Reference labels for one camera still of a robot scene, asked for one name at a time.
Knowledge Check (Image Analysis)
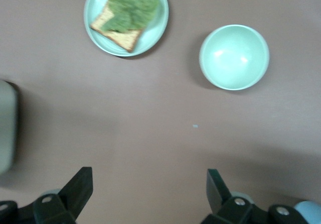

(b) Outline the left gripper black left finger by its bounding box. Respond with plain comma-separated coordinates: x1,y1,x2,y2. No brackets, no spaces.
32,166,94,224

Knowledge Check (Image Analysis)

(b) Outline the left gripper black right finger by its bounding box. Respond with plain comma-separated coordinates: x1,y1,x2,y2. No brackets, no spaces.
200,168,254,224

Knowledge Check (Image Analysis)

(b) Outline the light blue plastic cup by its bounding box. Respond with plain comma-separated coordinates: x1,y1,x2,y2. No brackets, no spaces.
292,200,321,224

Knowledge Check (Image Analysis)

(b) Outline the beige and chrome toaster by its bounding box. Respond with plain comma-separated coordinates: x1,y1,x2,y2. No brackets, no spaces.
0,79,19,176

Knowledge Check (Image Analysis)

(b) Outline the pale green bowl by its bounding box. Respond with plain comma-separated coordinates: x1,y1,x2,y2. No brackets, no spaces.
199,24,270,91

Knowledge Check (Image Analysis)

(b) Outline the brown bread slice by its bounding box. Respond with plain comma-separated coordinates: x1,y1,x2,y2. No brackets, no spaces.
90,0,161,54

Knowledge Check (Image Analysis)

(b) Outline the pale green plate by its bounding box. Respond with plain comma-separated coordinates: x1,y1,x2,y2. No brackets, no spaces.
83,0,170,58

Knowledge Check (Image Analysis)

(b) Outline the green lettuce leaf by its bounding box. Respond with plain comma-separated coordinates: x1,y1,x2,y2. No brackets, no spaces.
100,0,162,33

